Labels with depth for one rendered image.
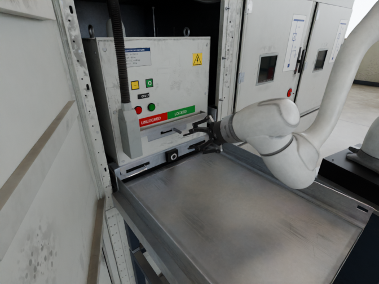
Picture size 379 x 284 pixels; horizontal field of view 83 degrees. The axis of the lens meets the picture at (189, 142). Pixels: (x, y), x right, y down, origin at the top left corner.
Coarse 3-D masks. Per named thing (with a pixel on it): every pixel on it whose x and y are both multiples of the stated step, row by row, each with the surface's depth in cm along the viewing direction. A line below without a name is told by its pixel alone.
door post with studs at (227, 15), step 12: (228, 0) 87; (228, 12) 89; (228, 24) 91; (228, 36) 94; (228, 48) 96; (228, 60) 99; (228, 72) 102; (216, 84) 106; (228, 84) 105; (216, 96) 108; (216, 120) 116
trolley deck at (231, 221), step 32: (192, 160) 105; (224, 160) 105; (160, 192) 84; (192, 192) 84; (224, 192) 84; (256, 192) 84; (288, 192) 84; (128, 224) 76; (192, 224) 70; (224, 224) 70; (256, 224) 70; (288, 224) 70; (320, 224) 70; (352, 224) 70; (160, 256) 60; (192, 256) 60; (224, 256) 60; (256, 256) 60; (288, 256) 60; (320, 256) 60
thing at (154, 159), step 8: (200, 136) 111; (184, 144) 104; (192, 144) 108; (160, 152) 96; (184, 152) 106; (136, 160) 90; (144, 160) 92; (152, 160) 95; (160, 160) 98; (112, 168) 85; (128, 168) 88; (136, 168) 91; (120, 176) 87
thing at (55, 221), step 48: (0, 0) 25; (48, 0) 43; (0, 48) 29; (48, 48) 48; (0, 96) 28; (48, 96) 44; (0, 144) 26; (48, 144) 36; (0, 192) 24; (48, 192) 38; (0, 240) 21; (48, 240) 36; (96, 240) 65
